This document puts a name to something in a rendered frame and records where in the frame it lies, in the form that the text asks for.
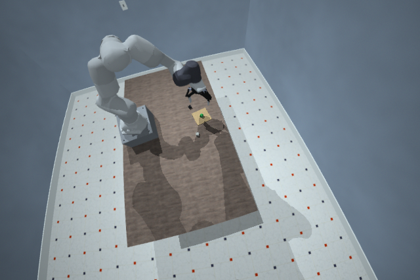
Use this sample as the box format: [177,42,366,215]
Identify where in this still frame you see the tan flat mat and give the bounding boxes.
[192,108,212,125]

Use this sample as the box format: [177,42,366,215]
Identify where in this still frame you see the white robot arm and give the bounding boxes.
[87,35,206,134]

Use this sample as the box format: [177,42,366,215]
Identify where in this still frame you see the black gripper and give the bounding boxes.
[186,87,211,105]

